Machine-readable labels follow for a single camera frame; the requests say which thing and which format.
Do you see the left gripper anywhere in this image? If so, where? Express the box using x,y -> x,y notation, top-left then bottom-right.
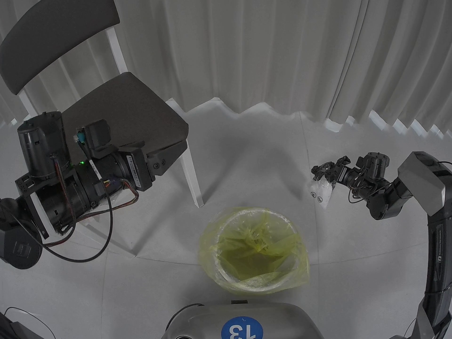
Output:
53,140 -> 189,230

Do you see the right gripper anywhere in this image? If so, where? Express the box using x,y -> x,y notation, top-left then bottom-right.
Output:
336,165 -> 359,190

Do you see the yellow plastic bag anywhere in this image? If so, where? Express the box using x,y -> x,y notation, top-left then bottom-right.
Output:
199,207 -> 311,295

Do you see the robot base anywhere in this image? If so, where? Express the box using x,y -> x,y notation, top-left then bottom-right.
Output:
166,299 -> 323,339

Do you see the white trash bin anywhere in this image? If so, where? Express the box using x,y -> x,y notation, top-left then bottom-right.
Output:
215,209 -> 301,293

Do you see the dark grey white-framed chair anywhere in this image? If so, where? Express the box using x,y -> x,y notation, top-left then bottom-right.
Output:
0,0 -> 203,258

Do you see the white curtain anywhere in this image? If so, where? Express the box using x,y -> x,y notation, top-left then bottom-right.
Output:
325,0 -> 452,141
0,0 -> 375,126

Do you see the black cable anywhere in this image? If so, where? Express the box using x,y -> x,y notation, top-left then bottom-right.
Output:
3,307 -> 46,339
347,186 -> 369,204
39,184 -> 114,262
403,315 -> 422,339

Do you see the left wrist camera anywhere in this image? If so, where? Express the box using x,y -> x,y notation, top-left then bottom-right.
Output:
73,119 -> 146,161

